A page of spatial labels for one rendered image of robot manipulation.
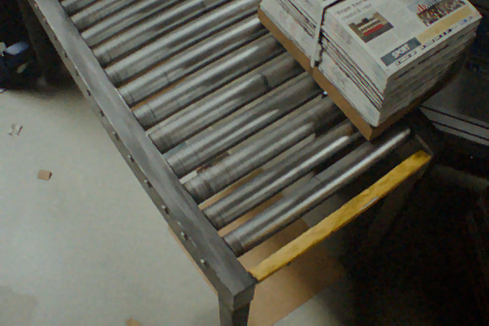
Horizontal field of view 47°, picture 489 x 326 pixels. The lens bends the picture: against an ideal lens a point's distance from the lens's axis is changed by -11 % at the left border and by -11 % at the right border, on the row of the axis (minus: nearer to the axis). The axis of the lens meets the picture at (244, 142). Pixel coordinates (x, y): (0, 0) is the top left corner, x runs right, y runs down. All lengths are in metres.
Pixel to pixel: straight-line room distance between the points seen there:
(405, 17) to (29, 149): 1.50
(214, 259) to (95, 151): 1.12
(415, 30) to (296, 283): 1.05
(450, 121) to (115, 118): 1.17
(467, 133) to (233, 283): 1.17
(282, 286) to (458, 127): 0.77
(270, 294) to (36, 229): 0.81
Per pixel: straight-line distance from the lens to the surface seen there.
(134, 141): 1.23
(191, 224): 1.15
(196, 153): 1.21
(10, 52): 2.36
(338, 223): 1.14
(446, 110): 2.07
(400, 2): 1.18
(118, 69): 1.33
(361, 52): 1.09
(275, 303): 1.93
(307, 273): 1.96
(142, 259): 1.98
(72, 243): 2.04
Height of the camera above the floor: 1.86
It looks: 61 degrees down
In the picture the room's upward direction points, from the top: 3 degrees clockwise
